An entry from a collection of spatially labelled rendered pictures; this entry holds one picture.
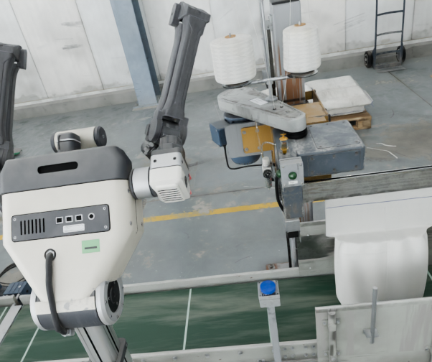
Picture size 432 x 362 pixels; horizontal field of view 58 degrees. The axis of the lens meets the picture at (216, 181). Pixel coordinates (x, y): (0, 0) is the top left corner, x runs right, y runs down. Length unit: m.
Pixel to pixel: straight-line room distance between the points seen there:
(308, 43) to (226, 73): 0.32
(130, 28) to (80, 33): 1.03
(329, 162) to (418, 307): 0.69
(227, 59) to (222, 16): 4.94
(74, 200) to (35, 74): 6.28
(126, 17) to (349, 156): 5.08
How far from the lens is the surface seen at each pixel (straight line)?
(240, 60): 1.50
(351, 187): 1.67
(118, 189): 1.09
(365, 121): 4.64
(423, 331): 1.87
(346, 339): 1.81
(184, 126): 1.22
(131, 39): 6.19
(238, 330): 2.04
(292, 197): 1.45
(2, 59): 1.50
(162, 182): 1.05
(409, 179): 1.73
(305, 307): 2.10
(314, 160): 1.38
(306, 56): 1.53
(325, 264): 2.21
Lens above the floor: 1.98
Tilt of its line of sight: 30 degrees down
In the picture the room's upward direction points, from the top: 11 degrees counter-clockwise
